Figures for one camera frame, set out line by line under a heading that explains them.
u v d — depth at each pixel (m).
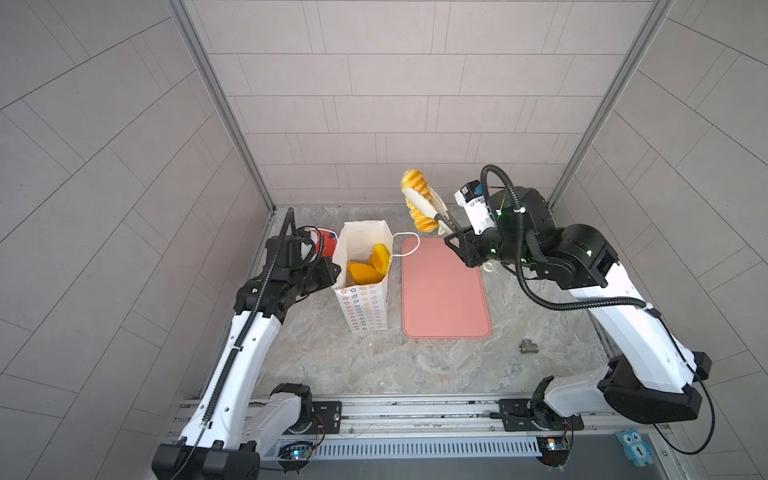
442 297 0.91
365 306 0.72
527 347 0.81
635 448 0.66
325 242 0.60
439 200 0.62
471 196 0.50
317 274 0.62
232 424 0.37
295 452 0.65
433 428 0.70
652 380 0.38
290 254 0.54
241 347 0.42
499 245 0.47
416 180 0.61
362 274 0.81
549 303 0.40
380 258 0.82
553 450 0.68
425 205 0.60
